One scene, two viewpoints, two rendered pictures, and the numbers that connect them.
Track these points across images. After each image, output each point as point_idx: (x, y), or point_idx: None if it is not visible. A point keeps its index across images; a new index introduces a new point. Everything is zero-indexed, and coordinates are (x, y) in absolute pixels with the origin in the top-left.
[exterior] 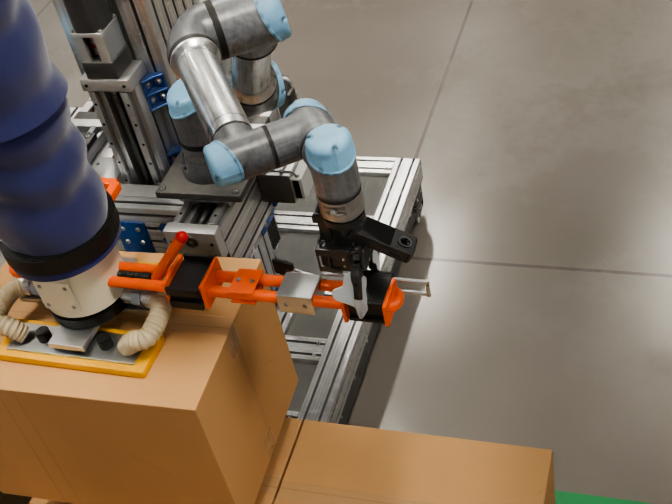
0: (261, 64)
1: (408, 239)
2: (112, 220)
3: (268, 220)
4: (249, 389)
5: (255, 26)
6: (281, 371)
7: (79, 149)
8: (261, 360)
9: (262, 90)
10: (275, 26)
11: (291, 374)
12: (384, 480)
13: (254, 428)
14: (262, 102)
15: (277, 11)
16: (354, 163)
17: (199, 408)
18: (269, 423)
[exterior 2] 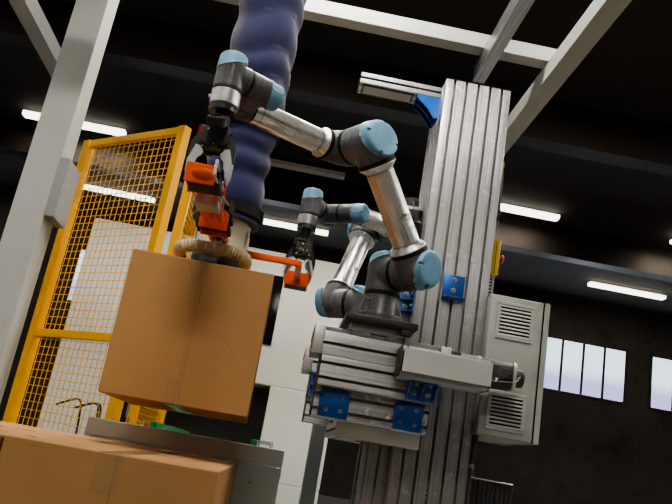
0: (379, 192)
1: (218, 114)
2: (232, 199)
3: (407, 425)
4: (187, 321)
5: (355, 130)
6: (231, 372)
7: (243, 152)
8: (216, 327)
9: (399, 245)
10: (362, 131)
11: (241, 395)
12: (167, 457)
13: (168, 351)
14: (398, 257)
15: (368, 123)
16: (228, 64)
17: (137, 252)
18: (185, 378)
